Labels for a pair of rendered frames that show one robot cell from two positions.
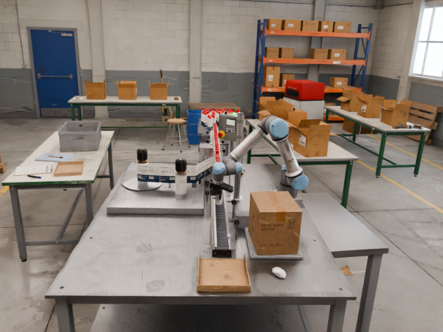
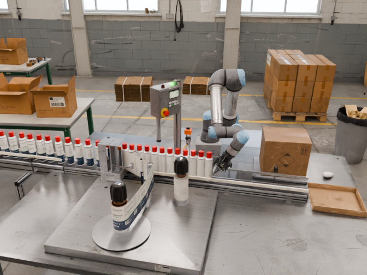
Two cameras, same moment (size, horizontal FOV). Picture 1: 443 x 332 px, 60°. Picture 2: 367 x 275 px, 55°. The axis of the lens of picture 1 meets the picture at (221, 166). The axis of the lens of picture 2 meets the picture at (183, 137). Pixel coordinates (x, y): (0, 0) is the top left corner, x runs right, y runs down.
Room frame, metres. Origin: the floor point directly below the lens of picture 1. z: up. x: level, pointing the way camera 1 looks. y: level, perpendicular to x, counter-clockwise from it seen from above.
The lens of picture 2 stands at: (2.22, 1.95, 2.12)
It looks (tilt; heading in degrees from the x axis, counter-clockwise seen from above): 25 degrees down; 284
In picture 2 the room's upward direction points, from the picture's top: straight up
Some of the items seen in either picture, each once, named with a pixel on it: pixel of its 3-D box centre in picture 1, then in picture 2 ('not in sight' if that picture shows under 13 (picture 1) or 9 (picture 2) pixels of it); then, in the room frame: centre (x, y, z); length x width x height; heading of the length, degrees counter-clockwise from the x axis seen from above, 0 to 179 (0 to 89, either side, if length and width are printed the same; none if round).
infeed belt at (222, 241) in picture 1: (217, 195); (179, 178); (2.74, 0.02, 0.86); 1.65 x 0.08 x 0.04; 2
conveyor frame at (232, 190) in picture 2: (217, 196); (179, 179); (2.74, 0.02, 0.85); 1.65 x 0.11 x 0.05; 2
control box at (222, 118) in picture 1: (231, 126); (165, 100); (2.86, -0.06, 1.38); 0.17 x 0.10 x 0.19; 58
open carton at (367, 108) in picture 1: (368, 105); not in sight; (6.85, -2.56, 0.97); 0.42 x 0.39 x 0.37; 98
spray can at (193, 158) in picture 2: not in sight; (193, 164); (2.65, 0.01, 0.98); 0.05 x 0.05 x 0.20
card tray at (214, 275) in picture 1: (223, 271); (335, 198); (1.75, -0.02, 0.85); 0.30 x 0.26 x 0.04; 2
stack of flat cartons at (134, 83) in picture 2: not in sight; (134, 88); (4.64, -3.84, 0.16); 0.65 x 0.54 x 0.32; 15
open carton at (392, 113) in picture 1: (392, 112); (11, 51); (6.25, -2.75, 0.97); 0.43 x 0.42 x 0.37; 97
